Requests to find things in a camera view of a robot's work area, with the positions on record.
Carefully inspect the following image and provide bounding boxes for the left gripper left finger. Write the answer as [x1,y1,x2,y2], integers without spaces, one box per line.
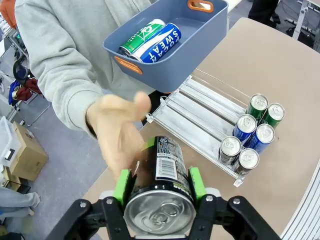
[44,169,134,240]

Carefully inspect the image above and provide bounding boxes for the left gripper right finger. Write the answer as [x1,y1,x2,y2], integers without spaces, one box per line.
[186,166,281,240]

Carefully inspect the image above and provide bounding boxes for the black Pepsi can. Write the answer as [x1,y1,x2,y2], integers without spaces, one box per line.
[233,147,260,176]
[123,135,198,237]
[218,135,242,166]

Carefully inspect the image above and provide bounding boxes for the blue basket with orange handles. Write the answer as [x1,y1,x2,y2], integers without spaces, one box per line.
[103,0,230,94]

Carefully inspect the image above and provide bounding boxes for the blue Pocari Sweat can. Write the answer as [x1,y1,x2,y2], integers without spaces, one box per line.
[129,22,183,64]
[232,113,258,146]
[246,123,276,155]

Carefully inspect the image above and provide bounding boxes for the green Chilsung cider can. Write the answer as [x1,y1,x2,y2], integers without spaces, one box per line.
[246,93,269,123]
[118,18,167,57]
[261,102,286,130]

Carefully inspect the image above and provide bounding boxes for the person's right forearm grey sleeve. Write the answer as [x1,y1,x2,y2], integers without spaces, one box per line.
[34,62,106,139]

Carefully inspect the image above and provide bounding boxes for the clear plastic can dispenser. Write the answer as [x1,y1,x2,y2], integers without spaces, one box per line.
[146,68,287,188]

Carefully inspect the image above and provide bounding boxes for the person's right hand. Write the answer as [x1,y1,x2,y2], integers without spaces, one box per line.
[85,91,153,182]

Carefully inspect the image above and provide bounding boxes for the large brown cardboard box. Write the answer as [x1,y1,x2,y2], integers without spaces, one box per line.
[8,121,50,182]

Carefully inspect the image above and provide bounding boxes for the clear plastic storage box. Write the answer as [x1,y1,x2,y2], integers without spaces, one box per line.
[0,115,21,168]

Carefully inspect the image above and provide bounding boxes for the blue cloth bundle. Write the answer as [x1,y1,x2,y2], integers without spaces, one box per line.
[8,80,22,106]

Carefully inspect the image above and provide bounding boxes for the black office chair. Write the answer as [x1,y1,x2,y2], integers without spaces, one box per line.
[12,58,52,127]

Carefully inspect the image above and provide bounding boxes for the person in grey hoodie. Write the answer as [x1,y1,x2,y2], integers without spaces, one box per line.
[14,0,173,140]

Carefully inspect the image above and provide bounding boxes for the person in black clothes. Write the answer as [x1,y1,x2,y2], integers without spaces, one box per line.
[248,0,281,29]

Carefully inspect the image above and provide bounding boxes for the person in orange hoodie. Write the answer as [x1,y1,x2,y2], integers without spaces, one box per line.
[0,0,18,30]

